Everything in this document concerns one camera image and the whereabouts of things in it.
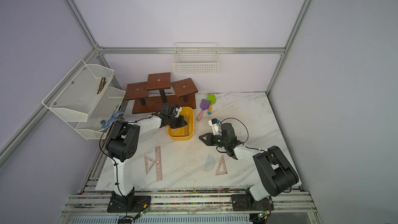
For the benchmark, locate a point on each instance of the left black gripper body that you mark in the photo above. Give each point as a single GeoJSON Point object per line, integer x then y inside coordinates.
{"type": "Point", "coordinates": [175, 122]}

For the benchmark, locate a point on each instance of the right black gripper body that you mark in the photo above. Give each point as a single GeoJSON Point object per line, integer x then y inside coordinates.
{"type": "Point", "coordinates": [217, 140]}

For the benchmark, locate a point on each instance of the pink triangle ruler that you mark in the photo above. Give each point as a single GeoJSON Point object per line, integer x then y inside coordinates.
{"type": "Point", "coordinates": [149, 163]}
{"type": "Point", "coordinates": [221, 168]}

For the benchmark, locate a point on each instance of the clear stencil straight ruler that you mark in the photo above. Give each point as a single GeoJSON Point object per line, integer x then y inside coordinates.
{"type": "Point", "coordinates": [187, 127]}

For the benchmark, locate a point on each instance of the blue clear protractor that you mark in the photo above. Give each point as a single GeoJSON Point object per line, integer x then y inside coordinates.
{"type": "Point", "coordinates": [209, 163]}

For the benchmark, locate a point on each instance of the pink long straight ruler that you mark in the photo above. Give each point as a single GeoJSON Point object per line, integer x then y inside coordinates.
{"type": "Point", "coordinates": [159, 175]}

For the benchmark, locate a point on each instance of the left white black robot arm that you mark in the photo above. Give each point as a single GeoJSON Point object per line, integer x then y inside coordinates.
{"type": "Point", "coordinates": [122, 143]}

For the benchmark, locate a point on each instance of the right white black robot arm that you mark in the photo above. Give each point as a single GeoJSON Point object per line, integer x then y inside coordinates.
{"type": "Point", "coordinates": [276, 174]}

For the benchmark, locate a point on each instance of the brown wooden stepped stand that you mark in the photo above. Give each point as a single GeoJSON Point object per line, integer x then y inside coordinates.
{"type": "Point", "coordinates": [158, 89]}

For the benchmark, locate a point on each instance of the purple pink toy shovel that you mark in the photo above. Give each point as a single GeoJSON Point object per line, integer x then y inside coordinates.
{"type": "Point", "coordinates": [205, 104]}

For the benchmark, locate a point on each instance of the green yellow toy shovel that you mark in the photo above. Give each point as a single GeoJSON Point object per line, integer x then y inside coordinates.
{"type": "Point", "coordinates": [212, 100]}

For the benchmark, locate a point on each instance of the brass screws bundle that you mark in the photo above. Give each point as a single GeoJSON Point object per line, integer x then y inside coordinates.
{"type": "Point", "coordinates": [101, 85]}

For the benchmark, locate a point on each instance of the white mesh two-tier shelf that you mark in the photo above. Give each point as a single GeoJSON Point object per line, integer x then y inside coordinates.
{"type": "Point", "coordinates": [76, 102]}

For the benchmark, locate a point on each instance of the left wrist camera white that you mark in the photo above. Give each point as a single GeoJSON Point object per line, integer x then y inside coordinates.
{"type": "Point", "coordinates": [177, 111]}

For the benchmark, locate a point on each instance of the white wire wall basket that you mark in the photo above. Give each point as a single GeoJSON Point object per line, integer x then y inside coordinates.
{"type": "Point", "coordinates": [195, 58]}

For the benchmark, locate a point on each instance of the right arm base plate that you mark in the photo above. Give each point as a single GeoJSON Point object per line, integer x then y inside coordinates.
{"type": "Point", "coordinates": [246, 203]}

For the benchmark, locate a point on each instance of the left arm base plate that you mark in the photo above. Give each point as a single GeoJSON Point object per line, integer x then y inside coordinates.
{"type": "Point", "coordinates": [135, 204]}

